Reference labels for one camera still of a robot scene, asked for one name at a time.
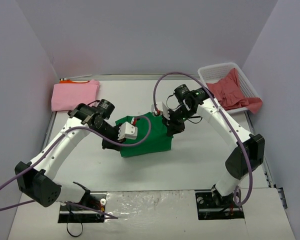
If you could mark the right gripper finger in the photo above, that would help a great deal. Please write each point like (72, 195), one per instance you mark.
(169, 131)
(178, 129)

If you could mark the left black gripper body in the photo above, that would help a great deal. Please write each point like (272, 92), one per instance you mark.
(112, 143)

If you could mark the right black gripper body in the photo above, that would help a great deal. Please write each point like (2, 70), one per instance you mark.
(174, 127)

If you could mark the green t shirt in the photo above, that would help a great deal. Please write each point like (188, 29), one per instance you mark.
(157, 141)

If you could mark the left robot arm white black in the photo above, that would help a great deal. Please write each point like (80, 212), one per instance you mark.
(36, 178)

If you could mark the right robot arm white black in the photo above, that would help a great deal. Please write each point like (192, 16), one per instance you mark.
(247, 149)

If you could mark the folded pink t shirt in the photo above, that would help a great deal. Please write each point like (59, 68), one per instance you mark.
(66, 97)

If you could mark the white plastic basket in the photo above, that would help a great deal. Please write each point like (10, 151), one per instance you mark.
(213, 73)

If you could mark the red t shirt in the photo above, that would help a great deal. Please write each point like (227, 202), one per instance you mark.
(229, 95)

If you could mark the folded orange t shirt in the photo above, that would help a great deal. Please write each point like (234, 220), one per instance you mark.
(72, 81)

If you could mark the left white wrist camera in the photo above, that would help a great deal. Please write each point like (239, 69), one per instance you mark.
(127, 131)

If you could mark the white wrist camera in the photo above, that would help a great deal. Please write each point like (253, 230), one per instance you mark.
(127, 131)
(160, 109)

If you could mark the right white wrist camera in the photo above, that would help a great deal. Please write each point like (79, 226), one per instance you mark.
(160, 109)

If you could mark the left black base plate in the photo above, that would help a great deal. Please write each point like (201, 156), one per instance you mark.
(73, 214)

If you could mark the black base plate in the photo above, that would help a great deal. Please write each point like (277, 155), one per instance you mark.
(73, 214)
(208, 208)

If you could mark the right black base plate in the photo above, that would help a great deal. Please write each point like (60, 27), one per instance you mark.
(208, 208)

